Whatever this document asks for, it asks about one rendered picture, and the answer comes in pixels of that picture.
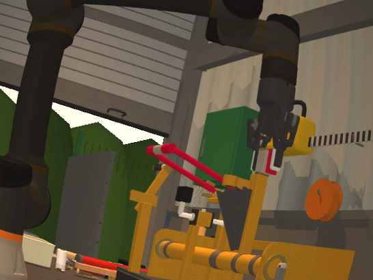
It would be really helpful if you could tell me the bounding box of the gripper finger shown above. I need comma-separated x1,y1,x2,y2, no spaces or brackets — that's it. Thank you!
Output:
272,111,300,171
246,113,273,153

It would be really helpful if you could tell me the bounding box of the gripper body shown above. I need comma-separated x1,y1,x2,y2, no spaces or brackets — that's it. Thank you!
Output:
255,76,297,118

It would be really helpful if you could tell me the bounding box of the yellow lever red white grip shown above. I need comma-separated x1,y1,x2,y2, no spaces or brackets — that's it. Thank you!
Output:
237,147,281,254

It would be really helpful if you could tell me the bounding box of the red bail bar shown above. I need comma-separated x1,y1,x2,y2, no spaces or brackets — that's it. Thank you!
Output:
146,143,234,194

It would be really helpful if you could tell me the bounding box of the yellow sod cutter body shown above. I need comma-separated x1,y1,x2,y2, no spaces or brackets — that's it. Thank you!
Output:
127,163,357,280

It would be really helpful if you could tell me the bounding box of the grey pin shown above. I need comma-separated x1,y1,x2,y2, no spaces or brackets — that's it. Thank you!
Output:
275,262,288,280

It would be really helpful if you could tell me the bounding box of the yellow hedge trimmer striped blade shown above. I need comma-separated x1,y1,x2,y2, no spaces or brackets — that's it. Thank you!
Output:
269,100,373,158

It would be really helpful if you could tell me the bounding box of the green metal cabinet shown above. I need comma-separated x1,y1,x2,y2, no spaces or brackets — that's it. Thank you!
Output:
193,106,261,187

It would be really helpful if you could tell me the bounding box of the orange spool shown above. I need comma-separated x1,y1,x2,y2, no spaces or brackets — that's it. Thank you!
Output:
304,178,344,223

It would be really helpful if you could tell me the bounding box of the grey mesh filter cylinder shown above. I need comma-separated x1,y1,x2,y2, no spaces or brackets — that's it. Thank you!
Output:
178,176,211,206

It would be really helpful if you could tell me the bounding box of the dark grey notched sector plate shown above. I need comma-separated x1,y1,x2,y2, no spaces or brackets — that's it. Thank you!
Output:
217,187,253,252

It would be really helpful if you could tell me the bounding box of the black knob white lever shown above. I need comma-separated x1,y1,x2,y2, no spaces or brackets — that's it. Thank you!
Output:
175,186,196,220

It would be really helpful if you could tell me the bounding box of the grey bench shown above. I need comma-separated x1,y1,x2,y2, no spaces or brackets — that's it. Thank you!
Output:
256,209,373,280

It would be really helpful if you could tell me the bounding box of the green hedge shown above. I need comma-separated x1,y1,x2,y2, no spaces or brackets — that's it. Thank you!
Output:
0,88,169,264

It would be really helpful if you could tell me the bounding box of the yellow roller with dark bands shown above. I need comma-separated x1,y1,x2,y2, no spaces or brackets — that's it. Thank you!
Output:
156,238,264,277

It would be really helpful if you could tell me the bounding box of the grey roller door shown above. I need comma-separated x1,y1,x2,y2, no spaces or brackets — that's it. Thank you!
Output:
0,0,197,139

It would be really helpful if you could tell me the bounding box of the grey panel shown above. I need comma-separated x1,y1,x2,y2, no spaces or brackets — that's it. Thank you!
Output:
54,150,118,260

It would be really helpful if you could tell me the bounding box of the red long tool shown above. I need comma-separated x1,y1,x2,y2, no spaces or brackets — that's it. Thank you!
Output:
76,253,148,273

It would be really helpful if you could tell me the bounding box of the white cylinder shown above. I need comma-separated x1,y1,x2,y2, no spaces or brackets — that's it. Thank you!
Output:
55,248,68,272

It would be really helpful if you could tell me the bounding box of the cream box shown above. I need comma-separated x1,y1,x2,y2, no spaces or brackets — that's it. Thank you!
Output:
21,231,57,269

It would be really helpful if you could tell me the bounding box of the tan wooden handle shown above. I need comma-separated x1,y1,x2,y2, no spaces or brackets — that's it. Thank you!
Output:
73,260,118,279

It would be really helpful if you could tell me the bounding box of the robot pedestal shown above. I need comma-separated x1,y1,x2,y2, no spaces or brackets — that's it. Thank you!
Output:
0,236,29,277

